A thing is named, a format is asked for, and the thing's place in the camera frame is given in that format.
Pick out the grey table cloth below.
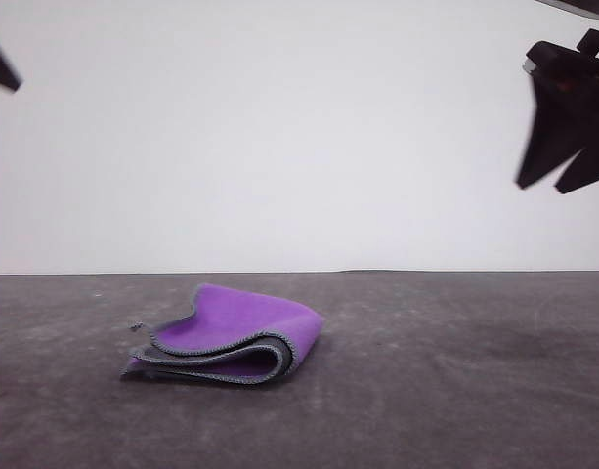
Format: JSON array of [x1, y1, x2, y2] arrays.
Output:
[[0, 269, 599, 469]]

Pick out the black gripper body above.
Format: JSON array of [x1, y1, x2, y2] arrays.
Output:
[[522, 40, 599, 98]]

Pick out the purple towel with grey hem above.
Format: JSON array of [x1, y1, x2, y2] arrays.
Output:
[[119, 281, 325, 391]]

